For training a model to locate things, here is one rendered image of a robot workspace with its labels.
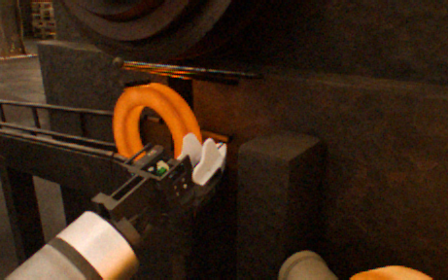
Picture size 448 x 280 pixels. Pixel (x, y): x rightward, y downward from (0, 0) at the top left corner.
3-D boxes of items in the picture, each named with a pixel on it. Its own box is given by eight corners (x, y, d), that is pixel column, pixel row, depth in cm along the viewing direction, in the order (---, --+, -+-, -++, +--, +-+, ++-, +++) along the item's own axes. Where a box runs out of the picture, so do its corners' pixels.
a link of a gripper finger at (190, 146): (218, 119, 55) (175, 156, 50) (224, 151, 59) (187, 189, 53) (201, 115, 57) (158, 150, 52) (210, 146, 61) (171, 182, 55)
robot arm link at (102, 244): (122, 310, 42) (73, 273, 47) (154, 275, 45) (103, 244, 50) (90, 258, 37) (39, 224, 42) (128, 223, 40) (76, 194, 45)
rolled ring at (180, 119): (188, 94, 54) (202, 90, 57) (106, 79, 65) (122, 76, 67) (191, 208, 61) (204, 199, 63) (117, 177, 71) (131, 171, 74)
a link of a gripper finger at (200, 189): (228, 169, 52) (188, 212, 47) (230, 178, 53) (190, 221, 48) (202, 161, 55) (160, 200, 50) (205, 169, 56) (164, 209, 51)
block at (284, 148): (271, 260, 64) (277, 122, 56) (315, 280, 59) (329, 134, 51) (232, 297, 56) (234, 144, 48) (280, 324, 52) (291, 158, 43)
